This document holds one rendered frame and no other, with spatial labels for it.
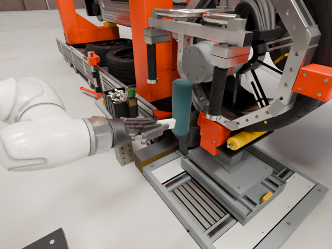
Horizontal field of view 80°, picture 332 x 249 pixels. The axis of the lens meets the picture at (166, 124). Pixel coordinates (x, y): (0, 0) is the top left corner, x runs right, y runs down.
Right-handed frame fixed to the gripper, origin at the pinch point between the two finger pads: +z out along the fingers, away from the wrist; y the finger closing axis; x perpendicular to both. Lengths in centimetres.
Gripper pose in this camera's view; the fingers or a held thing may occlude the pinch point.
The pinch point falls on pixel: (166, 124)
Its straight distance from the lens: 63.4
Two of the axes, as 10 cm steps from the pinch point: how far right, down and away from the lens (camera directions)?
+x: -2.0, 9.0, 3.9
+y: -6.4, -4.2, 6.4
